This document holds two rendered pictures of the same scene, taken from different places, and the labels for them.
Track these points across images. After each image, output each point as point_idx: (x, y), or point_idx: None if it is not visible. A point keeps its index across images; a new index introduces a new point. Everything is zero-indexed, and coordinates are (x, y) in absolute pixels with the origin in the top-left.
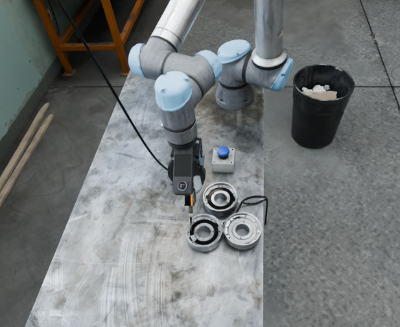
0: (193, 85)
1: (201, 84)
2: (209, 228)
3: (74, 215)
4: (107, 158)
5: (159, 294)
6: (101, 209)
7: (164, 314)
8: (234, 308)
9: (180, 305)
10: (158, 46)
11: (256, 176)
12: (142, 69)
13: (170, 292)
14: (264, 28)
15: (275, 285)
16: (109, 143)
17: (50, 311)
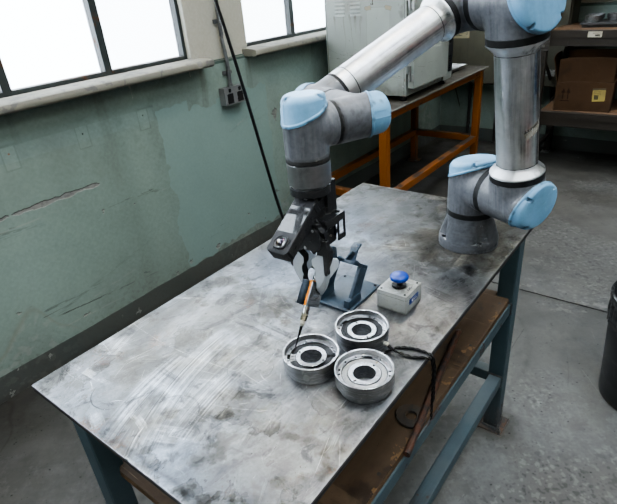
0: (331, 110)
1: (344, 114)
2: (321, 354)
3: (185, 294)
4: (262, 256)
5: (207, 404)
6: (216, 298)
7: (195, 427)
8: (286, 463)
9: (221, 427)
10: (326, 82)
11: (436, 328)
12: None
13: (221, 407)
14: (503, 119)
15: None
16: None
17: (86, 370)
